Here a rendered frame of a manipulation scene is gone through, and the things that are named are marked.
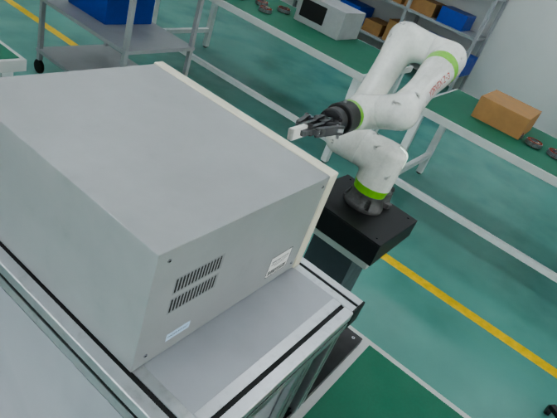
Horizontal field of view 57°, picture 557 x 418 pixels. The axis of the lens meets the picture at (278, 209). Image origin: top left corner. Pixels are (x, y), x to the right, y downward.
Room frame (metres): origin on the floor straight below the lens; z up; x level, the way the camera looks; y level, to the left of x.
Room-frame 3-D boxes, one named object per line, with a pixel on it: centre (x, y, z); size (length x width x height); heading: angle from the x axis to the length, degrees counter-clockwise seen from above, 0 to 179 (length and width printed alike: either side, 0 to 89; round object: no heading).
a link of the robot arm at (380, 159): (1.65, -0.27, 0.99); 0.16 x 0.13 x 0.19; 72
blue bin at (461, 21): (7.30, -1.28, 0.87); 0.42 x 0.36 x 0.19; 155
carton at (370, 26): (7.75, -0.41, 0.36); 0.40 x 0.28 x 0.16; 155
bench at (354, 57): (4.46, 0.56, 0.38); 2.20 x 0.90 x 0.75; 64
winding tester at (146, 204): (0.69, 0.21, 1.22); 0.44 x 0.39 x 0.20; 64
